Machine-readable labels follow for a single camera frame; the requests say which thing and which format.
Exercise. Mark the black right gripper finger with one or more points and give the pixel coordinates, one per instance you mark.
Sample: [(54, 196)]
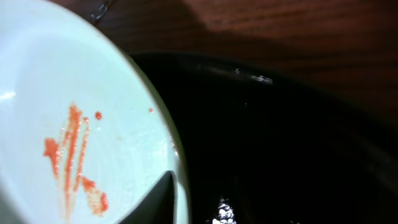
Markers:
[(158, 205)]

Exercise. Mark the light green plate ketchup streaks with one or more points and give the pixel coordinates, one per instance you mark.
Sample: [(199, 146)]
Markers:
[(84, 134)]

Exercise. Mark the round black tray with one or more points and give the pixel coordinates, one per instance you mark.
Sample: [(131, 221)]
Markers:
[(275, 149)]

